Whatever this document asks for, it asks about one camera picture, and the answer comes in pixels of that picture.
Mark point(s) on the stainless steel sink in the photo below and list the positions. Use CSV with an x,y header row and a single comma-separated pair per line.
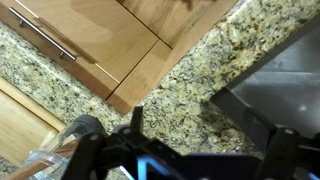
x,y
280,90

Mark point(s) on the wooden drawer front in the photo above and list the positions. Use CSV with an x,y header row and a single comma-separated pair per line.
x,y
107,40

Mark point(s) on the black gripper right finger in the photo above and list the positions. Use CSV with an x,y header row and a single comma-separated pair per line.
x,y
281,157

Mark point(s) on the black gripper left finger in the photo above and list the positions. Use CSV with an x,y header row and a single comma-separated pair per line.
x,y
82,165

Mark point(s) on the steel drawer handle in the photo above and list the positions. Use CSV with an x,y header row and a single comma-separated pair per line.
x,y
24,21

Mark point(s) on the wooden cabinet door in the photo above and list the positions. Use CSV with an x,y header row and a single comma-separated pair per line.
x,y
168,19

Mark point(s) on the wooden spatula in holder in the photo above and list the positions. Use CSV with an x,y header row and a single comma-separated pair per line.
x,y
25,172

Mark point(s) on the clear glass utensil holder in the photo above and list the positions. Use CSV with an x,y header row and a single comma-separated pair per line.
x,y
48,153

